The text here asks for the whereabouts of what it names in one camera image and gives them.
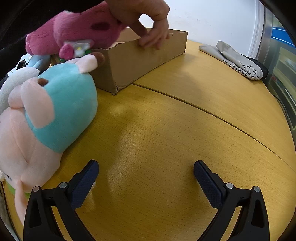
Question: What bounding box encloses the pink pig plush teal shirt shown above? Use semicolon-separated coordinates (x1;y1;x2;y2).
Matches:
1;52;105;222

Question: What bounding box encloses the white round plush toy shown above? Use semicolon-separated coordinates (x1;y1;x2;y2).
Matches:
0;67;40;113

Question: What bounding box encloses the light blue plush toy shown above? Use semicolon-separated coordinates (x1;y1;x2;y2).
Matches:
27;55;51;73

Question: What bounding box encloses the pink plush bear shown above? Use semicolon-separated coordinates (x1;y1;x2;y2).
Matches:
26;1;127;60

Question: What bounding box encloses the bare person hand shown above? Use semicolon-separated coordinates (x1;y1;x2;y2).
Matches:
107;0;170;50

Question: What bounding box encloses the brown cardboard box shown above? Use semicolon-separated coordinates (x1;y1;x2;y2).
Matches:
90;28;188;95

